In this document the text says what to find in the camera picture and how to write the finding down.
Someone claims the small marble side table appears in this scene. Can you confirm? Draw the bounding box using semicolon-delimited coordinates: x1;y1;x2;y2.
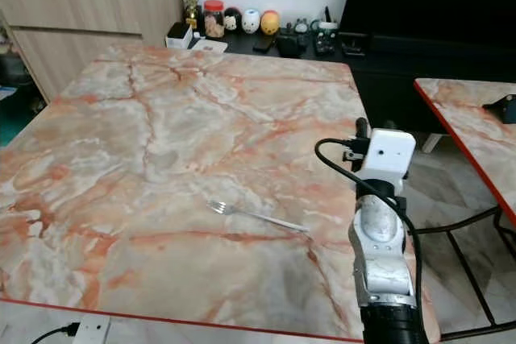
413;77;516;229

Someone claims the white power strip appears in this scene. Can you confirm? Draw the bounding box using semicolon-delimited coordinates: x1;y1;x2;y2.
72;315;112;344

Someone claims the black power plug cable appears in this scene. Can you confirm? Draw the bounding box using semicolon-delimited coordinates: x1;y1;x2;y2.
31;323;81;344

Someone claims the green white cup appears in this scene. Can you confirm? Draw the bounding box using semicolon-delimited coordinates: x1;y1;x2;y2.
315;20;339;56

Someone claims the black pouch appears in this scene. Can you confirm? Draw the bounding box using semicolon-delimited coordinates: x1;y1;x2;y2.
276;31;307;59

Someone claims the yellow egg figurine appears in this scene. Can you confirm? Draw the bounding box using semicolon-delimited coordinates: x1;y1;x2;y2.
260;10;281;37

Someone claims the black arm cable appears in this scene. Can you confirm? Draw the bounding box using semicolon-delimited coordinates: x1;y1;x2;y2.
314;137;425;313

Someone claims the black round figurine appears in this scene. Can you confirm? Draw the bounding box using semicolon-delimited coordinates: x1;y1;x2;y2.
223;7;243;34

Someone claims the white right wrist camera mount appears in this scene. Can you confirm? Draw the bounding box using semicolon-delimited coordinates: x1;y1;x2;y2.
359;128;417;195

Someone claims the light wooden sideboard cabinet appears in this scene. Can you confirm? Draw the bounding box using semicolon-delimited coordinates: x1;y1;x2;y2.
0;0;185;102

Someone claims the black metal chair frame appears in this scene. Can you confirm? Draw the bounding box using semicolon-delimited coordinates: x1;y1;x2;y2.
411;205;516;342

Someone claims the red lid snack jar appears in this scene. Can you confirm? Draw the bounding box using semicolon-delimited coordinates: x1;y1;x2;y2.
203;0;227;39

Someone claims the white egg figurine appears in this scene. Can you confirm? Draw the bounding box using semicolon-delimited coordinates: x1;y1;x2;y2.
242;9;262;35

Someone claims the white small box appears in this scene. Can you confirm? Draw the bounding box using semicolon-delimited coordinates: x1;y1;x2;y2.
166;22;194;50

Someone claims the silver metal fork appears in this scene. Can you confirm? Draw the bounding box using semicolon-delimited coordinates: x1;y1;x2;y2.
207;200;310;234

